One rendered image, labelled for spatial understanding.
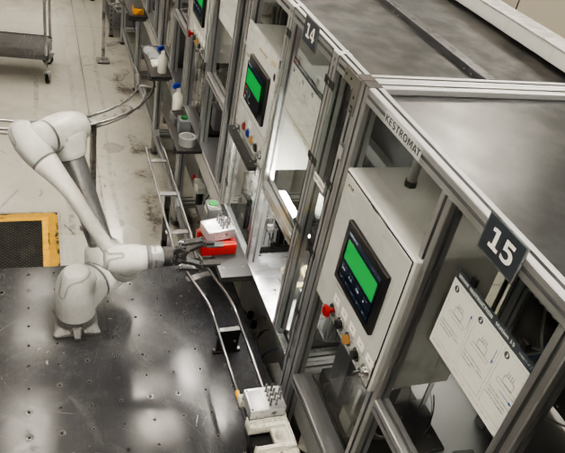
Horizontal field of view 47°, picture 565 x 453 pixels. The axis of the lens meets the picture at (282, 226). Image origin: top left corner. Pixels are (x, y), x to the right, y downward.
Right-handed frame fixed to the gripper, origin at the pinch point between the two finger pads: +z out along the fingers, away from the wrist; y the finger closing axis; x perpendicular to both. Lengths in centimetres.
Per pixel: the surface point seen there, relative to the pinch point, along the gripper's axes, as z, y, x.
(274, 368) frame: 30, -57, -12
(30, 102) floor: -70, -112, 354
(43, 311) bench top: -63, -44, 23
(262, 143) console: 20.4, 35.2, 23.3
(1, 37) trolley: -93, -85, 434
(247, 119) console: 20, 34, 46
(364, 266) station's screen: 18, 52, -73
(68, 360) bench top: -55, -44, -6
